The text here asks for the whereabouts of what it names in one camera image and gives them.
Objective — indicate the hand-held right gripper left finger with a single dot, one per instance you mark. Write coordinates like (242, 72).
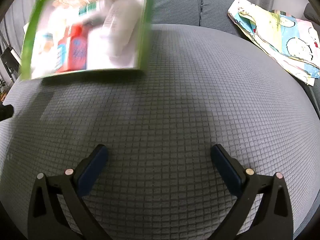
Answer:
(91, 172)

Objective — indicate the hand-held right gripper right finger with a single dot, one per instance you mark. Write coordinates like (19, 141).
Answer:
(226, 172)

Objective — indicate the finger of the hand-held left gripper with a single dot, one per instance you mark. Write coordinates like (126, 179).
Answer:
(6, 112)

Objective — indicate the red blue carton pack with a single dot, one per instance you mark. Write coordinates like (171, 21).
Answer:
(72, 47)

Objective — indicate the green cardboard box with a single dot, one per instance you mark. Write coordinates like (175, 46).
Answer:
(143, 30)

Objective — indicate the black stand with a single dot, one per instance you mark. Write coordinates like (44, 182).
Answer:
(7, 60)

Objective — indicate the printed blanket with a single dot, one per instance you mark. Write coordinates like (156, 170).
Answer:
(287, 37)

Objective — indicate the dark grey cushion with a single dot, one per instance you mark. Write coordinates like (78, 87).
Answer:
(312, 12)

